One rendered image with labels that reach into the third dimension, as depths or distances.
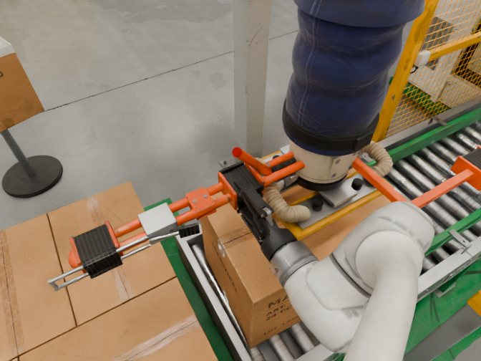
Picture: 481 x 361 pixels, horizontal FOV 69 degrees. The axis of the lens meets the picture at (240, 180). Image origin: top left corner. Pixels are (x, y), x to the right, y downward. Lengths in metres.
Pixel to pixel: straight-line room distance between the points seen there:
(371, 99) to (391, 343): 0.48
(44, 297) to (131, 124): 1.79
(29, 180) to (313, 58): 2.41
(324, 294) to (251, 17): 1.44
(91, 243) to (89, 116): 2.55
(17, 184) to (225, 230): 2.01
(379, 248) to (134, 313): 1.06
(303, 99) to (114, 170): 2.10
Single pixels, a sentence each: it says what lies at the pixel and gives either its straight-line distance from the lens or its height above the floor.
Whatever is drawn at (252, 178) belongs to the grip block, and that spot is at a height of 1.23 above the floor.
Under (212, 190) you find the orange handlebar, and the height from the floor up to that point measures 1.22.
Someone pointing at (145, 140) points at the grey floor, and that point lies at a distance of 2.89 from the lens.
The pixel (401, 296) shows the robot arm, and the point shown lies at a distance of 0.51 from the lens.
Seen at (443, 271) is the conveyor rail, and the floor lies 0.59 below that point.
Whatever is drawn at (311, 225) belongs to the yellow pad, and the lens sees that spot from 0.93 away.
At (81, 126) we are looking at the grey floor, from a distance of 3.20.
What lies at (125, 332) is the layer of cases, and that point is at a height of 0.54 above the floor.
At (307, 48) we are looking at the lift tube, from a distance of 0.73.
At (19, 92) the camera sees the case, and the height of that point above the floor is 0.78.
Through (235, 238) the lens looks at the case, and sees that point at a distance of 1.08.
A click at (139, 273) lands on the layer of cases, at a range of 1.53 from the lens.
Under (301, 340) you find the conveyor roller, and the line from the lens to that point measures 1.39.
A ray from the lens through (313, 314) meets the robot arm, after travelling 0.67.
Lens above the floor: 1.86
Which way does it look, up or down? 48 degrees down
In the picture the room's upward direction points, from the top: straight up
